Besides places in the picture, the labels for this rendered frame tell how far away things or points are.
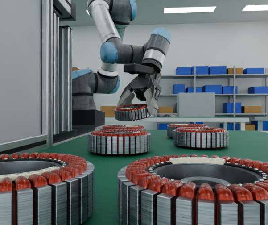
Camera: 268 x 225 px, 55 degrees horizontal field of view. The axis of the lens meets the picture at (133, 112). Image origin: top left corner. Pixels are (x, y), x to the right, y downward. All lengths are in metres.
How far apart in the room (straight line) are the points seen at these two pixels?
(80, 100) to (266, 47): 7.19
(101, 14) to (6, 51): 0.75
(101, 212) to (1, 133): 0.26
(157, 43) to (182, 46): 6.72
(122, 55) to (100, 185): 0.75
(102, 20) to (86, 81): 0.40
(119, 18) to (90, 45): 6.54
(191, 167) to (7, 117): 0.32
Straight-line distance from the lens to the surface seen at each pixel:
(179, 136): 0.53
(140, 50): 1.01
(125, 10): 1.32
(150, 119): 3.25
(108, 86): 1.45
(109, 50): 0.96
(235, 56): 7.88
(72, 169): 0.17
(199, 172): 0.21
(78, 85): 1.40
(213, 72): 7.09
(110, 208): 0.21
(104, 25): 1.09
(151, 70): 0.88
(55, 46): 0.65
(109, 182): 0.28
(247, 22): 8.20
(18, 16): 0.50
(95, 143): 0.43
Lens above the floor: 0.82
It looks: level
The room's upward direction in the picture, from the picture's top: straight up
